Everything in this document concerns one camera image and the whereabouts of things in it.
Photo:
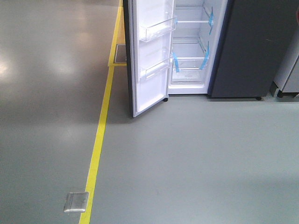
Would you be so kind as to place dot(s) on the fridge door white inside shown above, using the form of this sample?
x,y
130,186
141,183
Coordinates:
x,y
144,95

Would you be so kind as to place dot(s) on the clear fridge crisper drawer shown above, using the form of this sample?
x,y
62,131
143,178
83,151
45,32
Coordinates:
x,y
188,70

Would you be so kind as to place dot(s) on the dark grey fridge body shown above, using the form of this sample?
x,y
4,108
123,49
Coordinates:
x,y
242,43

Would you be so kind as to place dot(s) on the grey appliance beside fridge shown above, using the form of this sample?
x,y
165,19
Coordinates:
x,y
286,81

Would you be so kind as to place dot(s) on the clear middle door bin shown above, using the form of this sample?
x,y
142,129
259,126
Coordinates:
x,y
149,72

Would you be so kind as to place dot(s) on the clear door bin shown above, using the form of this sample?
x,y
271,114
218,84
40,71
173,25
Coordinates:
x,y
149,33
149,72

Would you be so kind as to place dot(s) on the dark floor sign sticker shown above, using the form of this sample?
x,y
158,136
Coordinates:
x,y
120,54

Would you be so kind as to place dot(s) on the clear upper door bin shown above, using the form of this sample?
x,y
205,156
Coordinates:
x,y
149,33

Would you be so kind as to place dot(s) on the silver floor socket near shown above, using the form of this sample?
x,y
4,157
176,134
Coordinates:
x,y
76,202

